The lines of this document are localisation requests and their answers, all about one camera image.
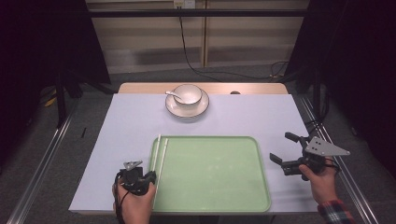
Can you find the small black stick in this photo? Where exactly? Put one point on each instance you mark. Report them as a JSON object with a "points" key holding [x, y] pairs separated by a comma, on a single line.
{"points": [[83, 132]]}

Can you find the black horizontal frame bar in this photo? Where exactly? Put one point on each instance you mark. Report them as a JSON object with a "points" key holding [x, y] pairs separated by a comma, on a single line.
{"points": [[218, 13]]}

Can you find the white spoon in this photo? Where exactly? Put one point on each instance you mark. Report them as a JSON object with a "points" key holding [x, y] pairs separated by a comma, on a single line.
{"points": [[172, 93]]}

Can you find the small dark round thing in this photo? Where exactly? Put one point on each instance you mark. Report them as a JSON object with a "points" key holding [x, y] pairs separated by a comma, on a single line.
{"points": [[235, 92]]}

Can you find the yellow thing on floor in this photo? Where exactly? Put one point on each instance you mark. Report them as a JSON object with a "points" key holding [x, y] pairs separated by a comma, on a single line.
{"points": [[50, 101]]}

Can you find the person's right hand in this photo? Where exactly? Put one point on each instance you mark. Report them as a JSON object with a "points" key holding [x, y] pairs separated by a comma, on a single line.
{"points": [[323, 186]]}

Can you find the aluminium rail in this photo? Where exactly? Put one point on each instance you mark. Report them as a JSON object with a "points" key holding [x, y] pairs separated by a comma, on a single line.
{"points": [[351, 186], [37, 174]]}

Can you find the white bowl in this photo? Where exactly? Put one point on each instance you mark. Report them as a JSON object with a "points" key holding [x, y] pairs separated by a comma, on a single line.
{"points": [[190, 93]]}

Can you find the white plate dark rim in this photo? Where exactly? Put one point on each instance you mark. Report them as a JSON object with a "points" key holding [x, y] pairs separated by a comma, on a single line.
{"points": [[193, 110]]}

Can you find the wooden vertical post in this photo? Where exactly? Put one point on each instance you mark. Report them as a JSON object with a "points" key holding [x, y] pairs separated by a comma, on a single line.
{"points": [[204, 37]]}

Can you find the white wall socket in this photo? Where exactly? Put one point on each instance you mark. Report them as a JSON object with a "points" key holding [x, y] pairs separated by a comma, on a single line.
{"points": [[184, 3]]}

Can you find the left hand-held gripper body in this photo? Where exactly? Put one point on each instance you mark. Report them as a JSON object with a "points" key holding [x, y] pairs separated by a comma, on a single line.
{"points": [[132, 179]]}

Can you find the dark curtain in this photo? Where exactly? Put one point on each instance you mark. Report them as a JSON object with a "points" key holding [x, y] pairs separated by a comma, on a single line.
{"points": [[358, 77], [37, 62]]}

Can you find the pale table cover sheet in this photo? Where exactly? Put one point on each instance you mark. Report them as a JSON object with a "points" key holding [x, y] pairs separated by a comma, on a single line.
{"points": [[130, 118]]}

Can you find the person's left hand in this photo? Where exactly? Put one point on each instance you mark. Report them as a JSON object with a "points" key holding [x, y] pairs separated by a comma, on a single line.
{"points": [[135, 208]]}

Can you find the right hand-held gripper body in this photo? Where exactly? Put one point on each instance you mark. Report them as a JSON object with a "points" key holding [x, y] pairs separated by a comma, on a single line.
{"points": [[322, 147]]}

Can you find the green tray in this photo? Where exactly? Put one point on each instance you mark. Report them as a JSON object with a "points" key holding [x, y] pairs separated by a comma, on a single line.
{"points": [[218, 180]]}

